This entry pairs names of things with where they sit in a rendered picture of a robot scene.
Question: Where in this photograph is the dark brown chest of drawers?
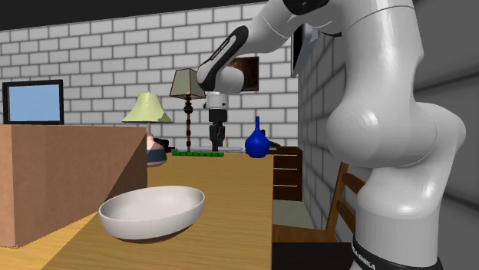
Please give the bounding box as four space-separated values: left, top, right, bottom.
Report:
268 146 304 203

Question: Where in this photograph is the dark brown wall picture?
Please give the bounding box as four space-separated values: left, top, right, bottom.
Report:
227 55 260 93

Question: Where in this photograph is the black-framed grey wall picture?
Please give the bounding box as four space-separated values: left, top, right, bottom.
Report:
290 23 319 79

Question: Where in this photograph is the black-framed blue wall picture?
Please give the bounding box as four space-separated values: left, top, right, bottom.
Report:
2 79 65 126

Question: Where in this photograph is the lamp with square beige shade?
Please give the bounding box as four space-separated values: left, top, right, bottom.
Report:
169 67 207 153

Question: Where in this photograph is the wooden chair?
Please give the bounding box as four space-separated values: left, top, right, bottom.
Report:
272 161 366 245

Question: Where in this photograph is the white bowl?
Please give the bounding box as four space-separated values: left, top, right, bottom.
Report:
98 185 206 242

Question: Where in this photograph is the lamp with round green shade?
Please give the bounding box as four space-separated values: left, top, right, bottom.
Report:
121 91 173 168

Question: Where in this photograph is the black robot stand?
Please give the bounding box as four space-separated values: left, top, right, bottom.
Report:
272 242 355 270

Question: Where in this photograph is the blue vase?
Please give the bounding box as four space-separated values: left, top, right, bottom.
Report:
244 115 271 159

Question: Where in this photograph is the brown cardboard box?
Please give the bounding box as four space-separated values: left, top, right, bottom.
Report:
0 123 148 249

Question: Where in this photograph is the green flat bar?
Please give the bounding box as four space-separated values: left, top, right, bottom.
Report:
171 150 225 157

